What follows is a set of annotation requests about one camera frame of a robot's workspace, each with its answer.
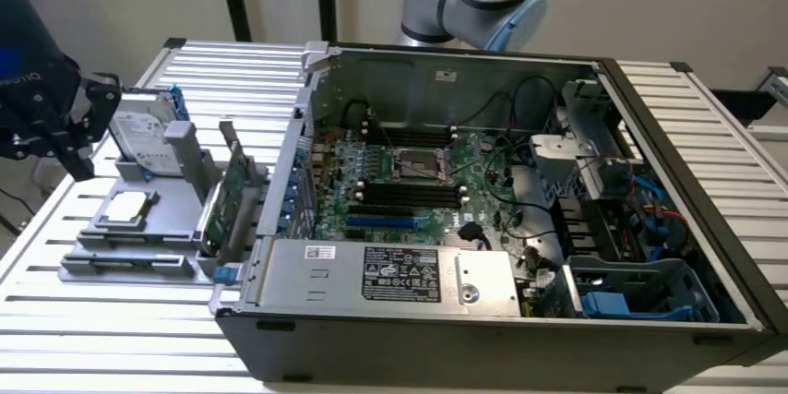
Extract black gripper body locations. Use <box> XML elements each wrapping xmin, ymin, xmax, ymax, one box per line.
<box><xmin>0</xmin><ymin>0</ymin><xmax>89</xmax><ymax>161</ymax></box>

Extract dark RAM stick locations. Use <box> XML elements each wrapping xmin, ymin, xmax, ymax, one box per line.
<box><xmin>105</xmin><ymin>237</ymin><xmax>190</xmax><ymax>247</ymax></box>

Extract blue expansion slot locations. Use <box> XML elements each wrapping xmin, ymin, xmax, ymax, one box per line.
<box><xmin>346</xmin><ymin>214</ymin><xmax>419</xmax><ymax>230</ymax></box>

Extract silver hard disk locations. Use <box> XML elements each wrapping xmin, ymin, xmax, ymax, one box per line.
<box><xmin>109</xmin><ymin>88</ymin><xmax>182</xmax><ymax>179</ymax></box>

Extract silver CPU chip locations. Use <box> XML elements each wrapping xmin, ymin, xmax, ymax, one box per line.
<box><xmin>101</xmin><ymin>190</ymin><xmax>157</xmax><ymax>225</ymax></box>

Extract grey parts rack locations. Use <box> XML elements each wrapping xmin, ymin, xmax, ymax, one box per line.
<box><xmin>57</xmin><ymin>119</ymin><xmax>274</xmax><ymax>288</ymax></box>

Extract green graphics card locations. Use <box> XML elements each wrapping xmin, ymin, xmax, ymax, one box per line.
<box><xmin>193</xmin><ymin>120</ymin><xmax>258</xmax><ymax>259</ymax></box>

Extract silver power supply unit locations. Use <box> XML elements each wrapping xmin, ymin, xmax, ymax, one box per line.
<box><xmin>253</xmin><ymin>238</ymin><xmax>526</xmax><ymax>319</ymax></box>

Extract metal CPU socket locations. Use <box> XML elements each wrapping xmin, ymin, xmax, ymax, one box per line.
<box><xmin>386</xmin><ymin>147</ymin><xmax>455</xmax><ymax>182</ymax></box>

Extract green motherboard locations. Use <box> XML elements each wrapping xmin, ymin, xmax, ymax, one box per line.
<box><xmin>311</xmin><ymin>128</ymin><xmax>559</xmax><ymax>270</ymax></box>

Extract open black PC case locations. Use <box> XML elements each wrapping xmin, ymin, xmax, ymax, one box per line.
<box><xmin>213</xmin><ymin>41</ymin><xmax>788</xmax><ymax>384</ymax></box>

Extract metal disk bay cage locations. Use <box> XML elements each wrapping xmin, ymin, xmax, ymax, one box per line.
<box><xmin>555</xmin><ymin>78</ymin><xmax>650</xmax><ymax>204</ymax></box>

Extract blue plastic disk caddy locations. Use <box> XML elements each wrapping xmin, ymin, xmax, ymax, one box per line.
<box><xmin>561</xmin><ymin>254</ymin><xmax>721</xmax><ymax>322</ymax></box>

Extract thin black floor cable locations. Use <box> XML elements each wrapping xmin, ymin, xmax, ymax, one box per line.
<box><xmin>0</xmin><ymin>185</ymin><xmax>41</xmax><ymax>239</ymax></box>

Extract short black wire loop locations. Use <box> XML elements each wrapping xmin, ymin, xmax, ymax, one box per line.
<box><xmin>341</xmin><ymin>98</ymin><xmax>373</xmax><ymax>128</ymax></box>

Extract black angled plug wire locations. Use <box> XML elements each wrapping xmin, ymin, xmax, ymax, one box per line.
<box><xmin>457</xmin><ymin>221</ymin><xmax>493</xmax><ymax>252</ymax></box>

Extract long black wire loop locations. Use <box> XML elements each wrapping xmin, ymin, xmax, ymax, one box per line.
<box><xmin>482</xmin><ymin>75</ymin><xmax>561</xmax><ymax>133</ymax></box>

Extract blue data wire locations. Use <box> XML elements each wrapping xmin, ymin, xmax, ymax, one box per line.
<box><xmin>619</xmin><ymin>171</ymin><xmax>670</xmax><ymax>233</ymax></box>

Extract orange data wire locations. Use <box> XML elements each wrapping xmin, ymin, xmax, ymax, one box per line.
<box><xmin>655</xmin><ymin>208</ymin><xmax>689</xmax><ymax>232</ymax></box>

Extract black side bracket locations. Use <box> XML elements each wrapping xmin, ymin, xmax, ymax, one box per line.
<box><xmin>710</xmin><ymin>88</ymin><xmax>770</xmax><ymax>128</ymax></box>

